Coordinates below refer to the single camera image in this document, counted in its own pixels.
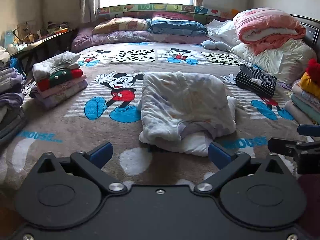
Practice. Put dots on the white duvet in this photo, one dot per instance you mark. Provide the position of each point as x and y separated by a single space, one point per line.
282 60

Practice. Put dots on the colourful foam play mat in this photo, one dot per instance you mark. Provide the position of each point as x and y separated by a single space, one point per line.
150 7

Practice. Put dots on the light blue plush toy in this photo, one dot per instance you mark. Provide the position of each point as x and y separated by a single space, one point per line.
215 45

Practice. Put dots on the pile of grey purple clothes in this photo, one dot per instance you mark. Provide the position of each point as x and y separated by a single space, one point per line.
10 100

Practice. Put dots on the cream folded garment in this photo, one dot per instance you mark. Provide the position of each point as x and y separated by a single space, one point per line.
295 112

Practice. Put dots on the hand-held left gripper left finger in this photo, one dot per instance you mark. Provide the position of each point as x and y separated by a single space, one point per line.
102 153

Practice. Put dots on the purple quilt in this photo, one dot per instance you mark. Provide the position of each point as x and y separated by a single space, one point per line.
125 38

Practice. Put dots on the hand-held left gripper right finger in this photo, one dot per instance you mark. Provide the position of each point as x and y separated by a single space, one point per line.
219 155

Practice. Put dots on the lavender printed garment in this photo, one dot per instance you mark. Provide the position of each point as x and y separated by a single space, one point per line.
285 86

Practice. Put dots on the dark desk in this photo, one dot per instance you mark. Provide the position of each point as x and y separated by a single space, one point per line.
42 43

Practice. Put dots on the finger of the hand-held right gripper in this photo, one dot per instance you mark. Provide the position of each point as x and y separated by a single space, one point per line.
282 145
308 130

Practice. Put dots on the pink folded quilt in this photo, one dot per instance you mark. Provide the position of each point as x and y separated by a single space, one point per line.
262 20

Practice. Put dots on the desk clutter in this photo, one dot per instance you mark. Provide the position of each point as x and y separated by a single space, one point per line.
30 33

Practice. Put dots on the red green sweater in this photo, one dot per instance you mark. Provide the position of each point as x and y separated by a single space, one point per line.
62 76

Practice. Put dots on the pink folded garment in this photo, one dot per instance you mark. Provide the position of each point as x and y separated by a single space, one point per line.
67 85

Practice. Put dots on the blue folded blanket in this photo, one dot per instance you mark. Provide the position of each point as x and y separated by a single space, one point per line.
175 26

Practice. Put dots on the yellow garment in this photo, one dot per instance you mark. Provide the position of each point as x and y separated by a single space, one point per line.
308 85

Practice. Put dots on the white grey folded garment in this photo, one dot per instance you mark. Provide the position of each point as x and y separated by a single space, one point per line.
50 63

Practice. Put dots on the dark striped folded garment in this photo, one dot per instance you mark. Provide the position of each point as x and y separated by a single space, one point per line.
252 80

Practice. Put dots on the beige curtain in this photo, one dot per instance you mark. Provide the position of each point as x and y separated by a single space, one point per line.
88 2

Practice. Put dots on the yellow cartoon pillow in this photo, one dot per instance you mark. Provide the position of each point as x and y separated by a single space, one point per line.
117 25

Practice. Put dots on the pale floral folded garment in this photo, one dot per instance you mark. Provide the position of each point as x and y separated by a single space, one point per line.
303 93

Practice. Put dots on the cartoon mouse printed blanket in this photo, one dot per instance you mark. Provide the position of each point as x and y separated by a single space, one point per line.
75 120

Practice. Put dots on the white floral garment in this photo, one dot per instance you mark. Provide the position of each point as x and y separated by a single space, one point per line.
185 100

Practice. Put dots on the lavender folded garment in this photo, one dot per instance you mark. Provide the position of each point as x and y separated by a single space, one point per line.
57 96

